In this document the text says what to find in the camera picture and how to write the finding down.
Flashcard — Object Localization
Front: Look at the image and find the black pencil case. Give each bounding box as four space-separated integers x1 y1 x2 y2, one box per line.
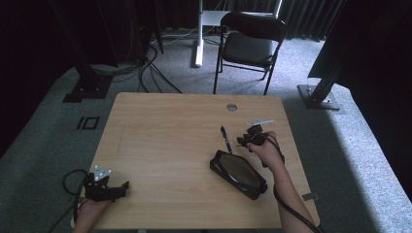
209 149 269 201

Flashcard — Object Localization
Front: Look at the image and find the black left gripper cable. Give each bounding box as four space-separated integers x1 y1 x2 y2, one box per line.
48 168 89 233

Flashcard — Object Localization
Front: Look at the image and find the black metal stand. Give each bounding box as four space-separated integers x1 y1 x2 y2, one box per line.
48 0 115 104
296 0 349 112

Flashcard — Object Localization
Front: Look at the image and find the black folding chair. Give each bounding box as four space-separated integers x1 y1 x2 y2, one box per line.
212 11 289 96

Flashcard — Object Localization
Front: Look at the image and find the bundle of floor cables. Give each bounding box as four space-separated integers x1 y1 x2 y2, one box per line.
90 28 183 95

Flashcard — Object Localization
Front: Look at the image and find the blue pen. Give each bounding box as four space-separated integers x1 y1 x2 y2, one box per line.
220 125 233 154

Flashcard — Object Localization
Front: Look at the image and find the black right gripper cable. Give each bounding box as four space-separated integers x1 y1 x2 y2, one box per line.
262 132 326 233

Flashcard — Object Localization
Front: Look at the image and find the person's right hand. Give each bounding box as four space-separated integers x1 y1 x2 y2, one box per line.
247 130 287 173

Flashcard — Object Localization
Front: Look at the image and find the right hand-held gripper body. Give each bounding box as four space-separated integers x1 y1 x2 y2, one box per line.
241 118 275 148

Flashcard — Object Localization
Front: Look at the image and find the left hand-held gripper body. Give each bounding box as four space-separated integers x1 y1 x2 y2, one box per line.
83 165 125 203

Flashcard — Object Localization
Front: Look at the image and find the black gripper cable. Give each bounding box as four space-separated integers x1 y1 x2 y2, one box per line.
48 168 89 233
262 132 326 233

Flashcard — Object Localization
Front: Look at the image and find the person's left hand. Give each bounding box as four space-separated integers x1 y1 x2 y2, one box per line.
75 195 112 229

